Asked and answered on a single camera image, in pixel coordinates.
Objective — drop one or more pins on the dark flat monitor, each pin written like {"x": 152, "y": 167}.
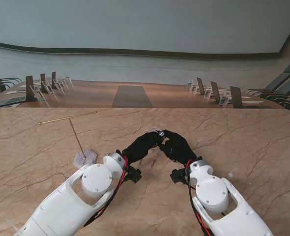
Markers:
{"x": 236, "y": 97}
{"x": 53, "y": 79}
{"x": 215, "y": 91}
{"x": 42, "y": 82}
{"x": 200, "y": 86}
{"x": 30, "y": 88}

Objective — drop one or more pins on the dark grey laptop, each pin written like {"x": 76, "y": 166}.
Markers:
{"x": 7, "y": 100}

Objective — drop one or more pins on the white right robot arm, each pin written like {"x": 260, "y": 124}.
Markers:
{"x": 213, "y": 196}

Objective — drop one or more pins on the gold T rack marble base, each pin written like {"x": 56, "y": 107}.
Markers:
{"x": 88, "y": 157}

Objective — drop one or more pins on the brown conference table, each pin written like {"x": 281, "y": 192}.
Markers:
{"x": 91, "y": 96}

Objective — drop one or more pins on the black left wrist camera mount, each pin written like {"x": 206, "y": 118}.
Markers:
{"x": 135, "y": 175}

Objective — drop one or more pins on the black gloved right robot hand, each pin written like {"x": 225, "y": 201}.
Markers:
{"x": 179, "y": 147}

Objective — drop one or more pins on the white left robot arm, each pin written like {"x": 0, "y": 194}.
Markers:
{"x": 61, "y": 206}

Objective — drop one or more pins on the white paper sheet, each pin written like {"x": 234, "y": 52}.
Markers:
{"x": 14, "y": 92}
{"x": 254, "y": 101}

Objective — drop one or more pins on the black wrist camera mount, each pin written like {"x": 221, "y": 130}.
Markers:
{"x": 135, "y": 175}
{"x": 178, "y": 177}

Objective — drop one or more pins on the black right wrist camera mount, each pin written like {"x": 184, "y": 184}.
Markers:
{"x": 178, "y": 177}

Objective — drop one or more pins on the clear acrylic name stand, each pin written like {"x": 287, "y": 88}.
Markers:
{"x": 207, "y": 93}
{"x": 68, "y": 80}
{"x": 58, "y": 86}
{"x": 64, "y": 83}
{"x": 38, "y": 94}
{"x": 189, "y": 84}
{"x": 194, "y": 88}
{"x": 224, "y": 99}
{"x": 48, "y": 89}

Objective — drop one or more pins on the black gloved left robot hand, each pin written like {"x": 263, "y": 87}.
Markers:
{"x": 142, "y": 146}

